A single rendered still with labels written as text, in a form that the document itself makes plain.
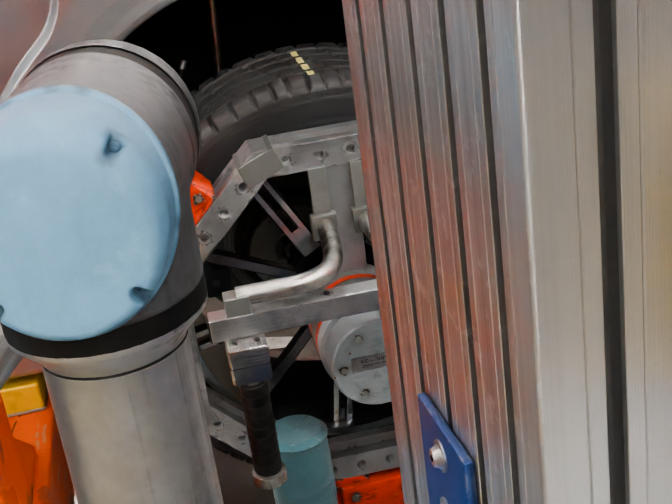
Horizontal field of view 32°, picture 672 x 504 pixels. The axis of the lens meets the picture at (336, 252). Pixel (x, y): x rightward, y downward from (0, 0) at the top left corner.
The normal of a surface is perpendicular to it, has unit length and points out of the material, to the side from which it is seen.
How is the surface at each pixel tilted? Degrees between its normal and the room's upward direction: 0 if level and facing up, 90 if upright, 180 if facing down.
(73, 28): 90
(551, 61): 90
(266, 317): 90
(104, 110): 28
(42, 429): 0
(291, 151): 90
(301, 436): 0
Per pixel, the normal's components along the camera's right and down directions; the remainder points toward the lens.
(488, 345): -0.96, 0.22
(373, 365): 0.19, 0.38
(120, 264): -0.03, 0.29
